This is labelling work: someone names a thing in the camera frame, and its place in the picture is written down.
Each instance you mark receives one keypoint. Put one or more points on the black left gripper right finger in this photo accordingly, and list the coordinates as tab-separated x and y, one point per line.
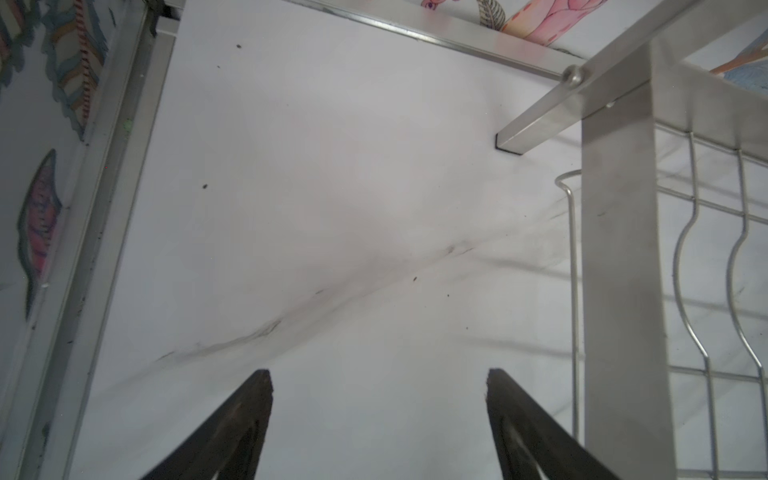
530	444

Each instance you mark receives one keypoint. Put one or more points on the stainless steel dish rack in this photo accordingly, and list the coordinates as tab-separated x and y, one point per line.
638	81

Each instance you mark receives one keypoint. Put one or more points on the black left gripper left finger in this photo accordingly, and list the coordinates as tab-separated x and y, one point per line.
228	444

